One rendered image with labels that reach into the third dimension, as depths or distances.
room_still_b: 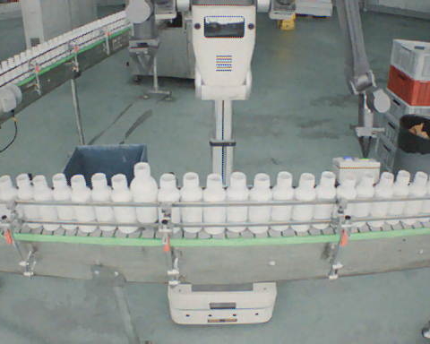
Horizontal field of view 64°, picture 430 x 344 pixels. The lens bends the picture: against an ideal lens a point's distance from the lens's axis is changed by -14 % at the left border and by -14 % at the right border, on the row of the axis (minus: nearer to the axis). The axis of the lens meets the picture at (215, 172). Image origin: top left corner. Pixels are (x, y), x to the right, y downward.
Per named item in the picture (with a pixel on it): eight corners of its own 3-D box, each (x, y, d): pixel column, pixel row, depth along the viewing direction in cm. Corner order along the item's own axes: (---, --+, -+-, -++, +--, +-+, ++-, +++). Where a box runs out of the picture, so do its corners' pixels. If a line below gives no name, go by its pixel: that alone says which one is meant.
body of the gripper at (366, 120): (384, 133, 111) (385, 110, 109) (356, 133, 111) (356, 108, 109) (376, 131, 117) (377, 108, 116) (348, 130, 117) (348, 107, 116)
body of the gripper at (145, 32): (129, 47, 90) (127, 20, 86) (135, 38, 98) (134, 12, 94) (155, 47, 90) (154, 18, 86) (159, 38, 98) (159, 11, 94)
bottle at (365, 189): (346, 214, 111) (356, 167, 102) (364, 216, 110) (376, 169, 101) (347, 227, 106) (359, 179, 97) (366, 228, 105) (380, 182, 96)
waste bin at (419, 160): (393, 217, 262) (416, 141, 228) (374, 183, 300) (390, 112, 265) (440, 214, 263) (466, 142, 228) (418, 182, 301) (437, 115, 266)
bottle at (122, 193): (141, 232, 105) (131, 182, 96) (120, 236, 103) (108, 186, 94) (137, 219, 110) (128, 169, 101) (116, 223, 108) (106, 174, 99)
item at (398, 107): (404, 131, 283) (409, 107, 270) (381, 110, 317) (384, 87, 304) (455, 130, 290) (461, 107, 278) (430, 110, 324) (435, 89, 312)
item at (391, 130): (398, 154, 295) (403, 131, 283) (376, 132, 329) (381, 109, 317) (449, 151, 301) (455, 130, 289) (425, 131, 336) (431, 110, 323)
